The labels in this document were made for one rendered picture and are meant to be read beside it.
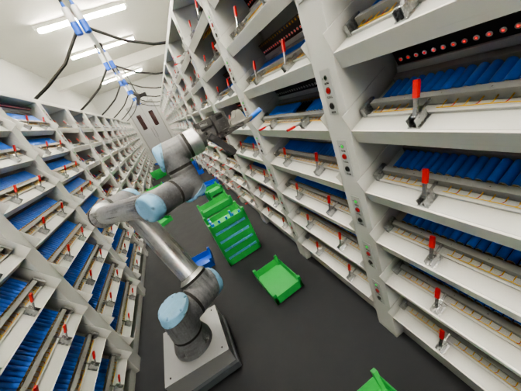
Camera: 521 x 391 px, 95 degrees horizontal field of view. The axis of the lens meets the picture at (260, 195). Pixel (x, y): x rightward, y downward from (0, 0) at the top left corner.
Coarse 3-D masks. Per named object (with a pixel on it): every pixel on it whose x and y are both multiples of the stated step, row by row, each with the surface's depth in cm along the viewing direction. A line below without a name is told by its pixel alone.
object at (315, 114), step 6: (282, 114) 108; (288, 114) 103; (294, 114) 98; (300, 114) 94; (306, 114) 89; (312, 114) 86; (318, 114) 83; (264, 120) 126; (270, 120) 121; (312, 120) 86; (318, 120) 83
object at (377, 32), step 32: (384, 0) 49; (416, 0) 42; (448, 0) 36; (480, 0) 33; (512, 0) 31; (352, 32) 57; (384, 32) 46; (416, 32) 42; (448, 32) 38; (352, 64) 57
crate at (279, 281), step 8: (272, 264) 171; (280, 264) 171; (256, 272) 164; (264, 272) 169; (272, 272) 167; (280, 272) 164; (288, 272) 161; (264, 280) 163; (272, 280) 160; (280, 280) 158; (288, 280) 155; (296, 280) 152; (264, 288) 153; (272, 288) 154; (280, 288) 152; (288, 288) 143; (296, 288) 145; (272, 296) 142; (280, 296) 141; (288, 296) 144
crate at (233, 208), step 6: (234, 204) 200; (222, 210) 198; (234, 210) 202; (240, 210) 197; (216, 216) 197; (222, 216) 199; (228, 216) 196; (234, 216) 183; (240, 216) 185; (216, 222) 195; (222, 222) 179; (228, 222) 181; (234, 222) 184; (210, 228) 176; (216, 228) 178; (222, 228) 180
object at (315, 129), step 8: (312, 88) 98; (280, 96) 124; (288, 96) 117; (272, 104) 128; (264, 112) 128; (256, 120) 127; (256, 128) 128; (280, 128) 106; (296, 128) 94; (312, 128) 84; (320, 128) 80; (328, 128) 75; (272, 136) 119; (280, 136) 111; (288, 136) 103; (296, 136) 97; (304, 136) 92; (312, 136) 86; (320, 136) 82; (328, 136) 78
